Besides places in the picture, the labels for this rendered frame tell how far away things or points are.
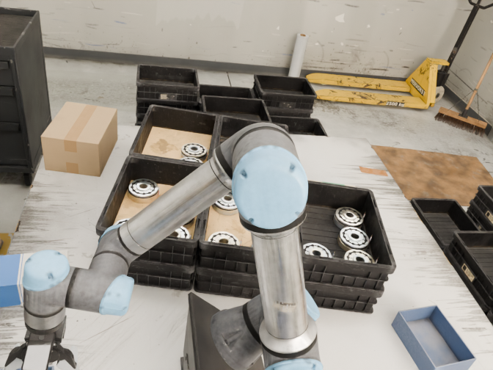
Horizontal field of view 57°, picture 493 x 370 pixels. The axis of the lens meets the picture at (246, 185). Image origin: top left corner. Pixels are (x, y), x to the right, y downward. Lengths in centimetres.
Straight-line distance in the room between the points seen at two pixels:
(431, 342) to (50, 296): 117
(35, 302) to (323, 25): 430
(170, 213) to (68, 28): 392
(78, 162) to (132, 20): 284
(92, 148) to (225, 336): 104
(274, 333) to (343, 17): 424
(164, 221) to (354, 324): 85
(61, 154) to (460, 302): 159
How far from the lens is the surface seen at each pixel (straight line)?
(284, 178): 68
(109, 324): 144
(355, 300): 154
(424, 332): 165
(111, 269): 91
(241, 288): 148
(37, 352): 101
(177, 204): 89
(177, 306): 147
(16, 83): 270
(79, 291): 89
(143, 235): 93
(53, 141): 192
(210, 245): 134
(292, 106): 316
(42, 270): 88
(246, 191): 69
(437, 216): 297
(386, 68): 532
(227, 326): 110
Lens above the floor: 186
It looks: 36 degrees down
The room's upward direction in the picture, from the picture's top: 11 degrees clockwise
